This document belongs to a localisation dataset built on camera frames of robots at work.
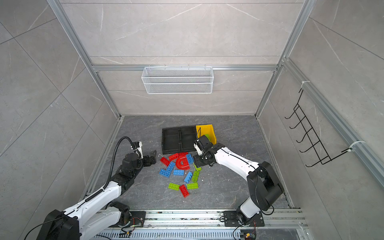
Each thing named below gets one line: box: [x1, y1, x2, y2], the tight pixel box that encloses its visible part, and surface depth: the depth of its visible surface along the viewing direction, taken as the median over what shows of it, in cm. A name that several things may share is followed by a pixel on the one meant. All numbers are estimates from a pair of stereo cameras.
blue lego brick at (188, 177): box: [184, 171, 193, 184], surface depth 87 cm
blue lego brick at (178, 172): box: [173, 169, 185, 176], surface depth 90 cm
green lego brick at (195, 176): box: [191, 170, 200, 183], surface depth 90 cm
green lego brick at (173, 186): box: [168, 182, 180, 191], surface depth 85 cm
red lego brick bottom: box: [179, 184, 190, 198], surface depth 83 cm
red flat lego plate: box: [160, 157, 170, 167], surface depth 95 cm
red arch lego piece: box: [176, 155, 190, 170], surface depth 94 cm
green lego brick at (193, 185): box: [187, 182, 199, 190], surface depth 85 cm
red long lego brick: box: [168, 153, 179, 161], surface depth 97 cm
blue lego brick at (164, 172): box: [159, 168, 171, 178], surface depth 90 cm
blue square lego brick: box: [186, 153, 194, 164], surface depth 97 cm
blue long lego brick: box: [166, 161, 176, 172], surface depth 92 cm
